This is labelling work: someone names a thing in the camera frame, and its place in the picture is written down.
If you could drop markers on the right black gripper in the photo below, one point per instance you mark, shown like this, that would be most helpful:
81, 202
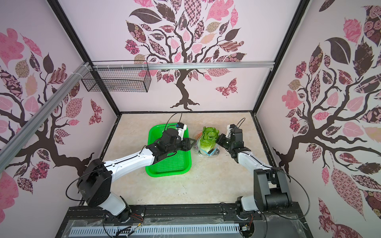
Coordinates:
220, 141

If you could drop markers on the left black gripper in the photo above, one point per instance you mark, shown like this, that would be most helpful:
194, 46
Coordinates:
186, 144

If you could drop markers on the clear zip top bag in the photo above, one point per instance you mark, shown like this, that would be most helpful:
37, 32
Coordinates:
198, 151

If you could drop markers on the green plastic basket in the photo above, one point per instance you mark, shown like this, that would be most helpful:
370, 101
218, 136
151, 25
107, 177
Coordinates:
176, 164

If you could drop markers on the napa cabbage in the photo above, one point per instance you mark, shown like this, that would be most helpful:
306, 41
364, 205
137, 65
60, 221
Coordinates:
207, 141

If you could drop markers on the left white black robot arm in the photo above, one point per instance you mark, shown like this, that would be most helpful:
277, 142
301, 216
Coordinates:
95, 183

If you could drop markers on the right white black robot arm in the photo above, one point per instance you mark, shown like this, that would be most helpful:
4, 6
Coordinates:
271, 190

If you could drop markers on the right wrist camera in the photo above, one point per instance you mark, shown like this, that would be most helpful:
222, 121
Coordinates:
229, 128

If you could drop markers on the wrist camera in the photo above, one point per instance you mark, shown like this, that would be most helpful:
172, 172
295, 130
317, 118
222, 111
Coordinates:
181, 128
229, 128

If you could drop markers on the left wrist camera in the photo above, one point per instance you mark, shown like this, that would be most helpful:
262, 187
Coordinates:
181, 128

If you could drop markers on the black wire wall basket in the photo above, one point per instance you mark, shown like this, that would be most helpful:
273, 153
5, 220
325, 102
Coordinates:
118, 76

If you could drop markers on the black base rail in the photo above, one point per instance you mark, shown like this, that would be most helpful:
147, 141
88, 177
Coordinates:
286, 223

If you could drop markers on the white slotted cable duct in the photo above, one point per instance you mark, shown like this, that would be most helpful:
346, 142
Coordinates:
166, 231

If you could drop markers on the aluminium rail back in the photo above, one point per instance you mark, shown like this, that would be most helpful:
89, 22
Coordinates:
199, 65

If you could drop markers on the aluminium rail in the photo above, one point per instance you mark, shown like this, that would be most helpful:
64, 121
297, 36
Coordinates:
199, 65
9, 152

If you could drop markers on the aluminium rail left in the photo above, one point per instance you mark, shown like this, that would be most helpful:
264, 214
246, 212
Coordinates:
9, 152

